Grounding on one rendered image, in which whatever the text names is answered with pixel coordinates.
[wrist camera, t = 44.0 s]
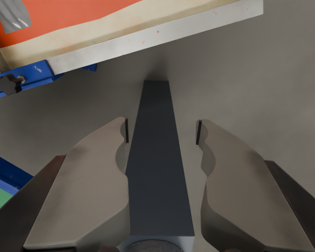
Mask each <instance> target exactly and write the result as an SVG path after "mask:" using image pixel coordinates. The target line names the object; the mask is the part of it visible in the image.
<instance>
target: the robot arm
mask: <svg viewBox="0 0 315 252"><path fill-rule="evenodd" d="M195 140H196V145H198V146H199V147H200V149H201V150H202V152H203V155H202V161H201V169H202V170H203V172H204V173H205V175H206V176H207V179H206V183H205V188H204V193H203V199H202V204H201V209H200V221H201V234H202V236H203V238H204V239H205V240H206V241H207V242H208V243H209V244H210V245H212V246H213V247H214V248H215V249H217V250H218V251H219V252H315V198H314V197H313V196H312V195H311V194H310V193H309V192H308V191H306V190H305V189H304V188H303V187H302V186H301V185H300V184H299V183H297V182H296V181H295V180H294V179H293V178H292V177H291V176H290V175H289V174H287V173H286V172H285V171H284V170H283V169H282V168H281V167H280V166H278V165H277V164H276V163H275V162H274V161H272V160H264V159H263V157H262V156H260V155H259V154H258V153H257V152H256V151H255V150H254V149H253V148H252V147H250V146H249V145H248V144H247V143H245V142H244V141H242V140H241V139H239V138H238V137H236V136H235V135H233V134H231V133H230V132H228V131H226V130H225V129H223V128H221V127H220V126H218V125H217V124H215V123H213V122H212V121H210V120H208V119H202V120H200V119H199V120H197V121H196V127H195ZM127 143H129V129H128V118H125V117H117V118H116V119H114V120H112V121H111V122H109V123H107V124H106V125H104V126H102V127H100V128H99V129H97V130H95V131H94V132H92V133H90V134H89V135H87V136H86V137H84V138H83V139H82V140H80V141H79V142H78V143H77V144H76V145H75V146H73V147H72V148H71V149H70V150H69V151H68V152H67V153H66V154H65V155H57V156H55V157H54V158H53V159H52V160H51V161H50V162H49V163H48V164H47V165H46V166H45V167H44V168H43V169H41V170H40V171H39V172H38V173H37V174H36V175H35V176H34V177H33V178H32V179H31V180H30V181H29V182H27V183H26V184H25V185H24V186H23V187H22V188H21V189H20V190H19V191H18V192H17V193H16V194H15V195H14V196H12V197H11V198H10V199H9V200H8V201H7V202H6V203H5V204H4V205H3V206H2V207H1V208H0V252H120V251H119V249H118V248H117V246H119V245H120V244H121V243H122V242H124V241H125V240H126V239H127V238H128V236H129V234H130V231H131V227H130V206H129V186H128V178H127V176H126V175H125V174H124V173H123V172H122V171H123V169H124V168H125V167H126V159H125V145H126V144H127ZM123 252H183V251H182V250H181V249H180V248H179V247H178V246H177V245H175V244H173V243H171V242H168V241H165V240H159V239H146V240H141V241H137V242H134V243H132V244H130V245H129V246H127V247H126V248H125V249H124V250H123Z"/></svg>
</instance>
